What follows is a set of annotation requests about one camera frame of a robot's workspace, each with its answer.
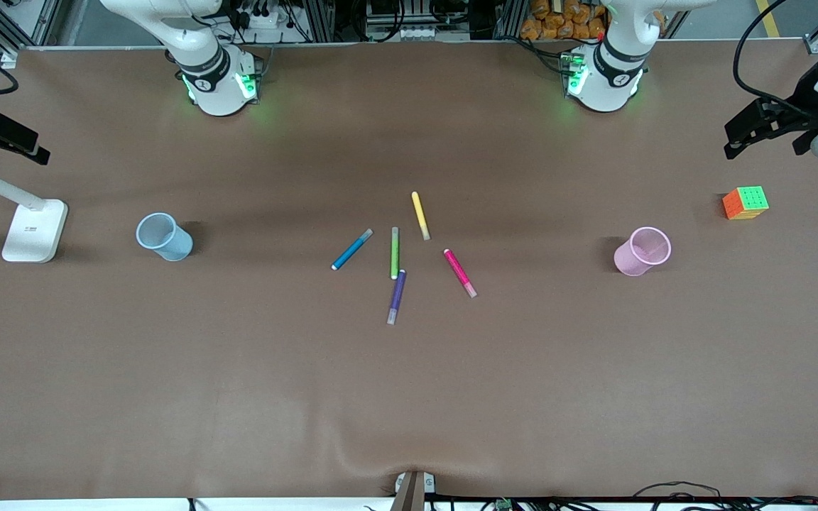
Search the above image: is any pink plastic cup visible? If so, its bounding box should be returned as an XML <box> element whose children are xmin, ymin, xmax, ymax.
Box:
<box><xmin>613</xmin><ymin>226</ymin><xmax>672</xmax><ymax>277</ymax></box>

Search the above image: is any pink marker pen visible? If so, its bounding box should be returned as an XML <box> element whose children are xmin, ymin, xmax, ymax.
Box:
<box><xmin>443</xmin><ymin>248</ymin><xmax>478</xmax><ymax>299</ymax></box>

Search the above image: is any white desk lamp stand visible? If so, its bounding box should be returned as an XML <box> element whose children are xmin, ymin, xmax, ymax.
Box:
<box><xmin>0</xmin><ymin>159</ymin><xmax>69</xmax><ymax>264</ymax></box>

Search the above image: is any blue marker pen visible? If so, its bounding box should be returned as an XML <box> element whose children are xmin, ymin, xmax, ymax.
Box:
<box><xmin>331</xmin><ymin>229</ymin><xmax>374</xmax><ymax>271</ymax></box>

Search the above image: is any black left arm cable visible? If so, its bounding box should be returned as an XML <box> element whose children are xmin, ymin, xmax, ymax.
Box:
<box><xmin>733</xmin><ymin>0</ymin><xmax>818</xmax><ymax>116</ymax></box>

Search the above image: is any black cable bundle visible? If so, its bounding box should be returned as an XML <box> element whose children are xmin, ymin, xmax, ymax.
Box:
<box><xmin>633</xmin><ymin>481</ymin><xmax>818</xmax><ymax>511</ymax></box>

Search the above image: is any yellow marker pen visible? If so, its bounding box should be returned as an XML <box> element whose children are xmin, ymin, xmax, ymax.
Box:
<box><xmin>411</xmin><ymin>191</ymin><xmax>432</xmax><ymax>241</ymax></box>

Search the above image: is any purple marker pen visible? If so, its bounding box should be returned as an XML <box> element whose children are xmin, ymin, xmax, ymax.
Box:
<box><xmin>386</xmin><ymin>269</ymin><xmax>408</xmax><ymax>326</ymax></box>

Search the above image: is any colourful puzzle cube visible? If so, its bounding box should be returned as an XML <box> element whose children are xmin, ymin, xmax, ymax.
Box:
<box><xmin>722</xmin><ymin>186</ymin><xmax>770</xmax><ymax>221</ymax></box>

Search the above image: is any white power strip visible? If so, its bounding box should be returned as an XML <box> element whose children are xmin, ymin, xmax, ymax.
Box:
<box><xmin>235</xmin><ymin>7</ymin><xmax>290</xmax><ymax>31</ymax></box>

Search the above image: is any light blue plastic cup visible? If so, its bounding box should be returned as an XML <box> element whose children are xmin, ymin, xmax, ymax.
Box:
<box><xmin>136</xmin><ymin>212</ymin><xmax>195</xmax><ymax>263</ymax></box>

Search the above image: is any metal table clamp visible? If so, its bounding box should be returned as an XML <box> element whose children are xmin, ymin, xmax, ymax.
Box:
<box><xmin>391</xmin><ymin>471</ymin><xmax>437</xmax><ymax>511</ymax></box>

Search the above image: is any orange packaged goods pile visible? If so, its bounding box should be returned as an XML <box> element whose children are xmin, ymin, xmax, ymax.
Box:
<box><xmin>520</xmin><ymin>0</ymin><xmax>609</xmax><ymax>40</ymax></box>

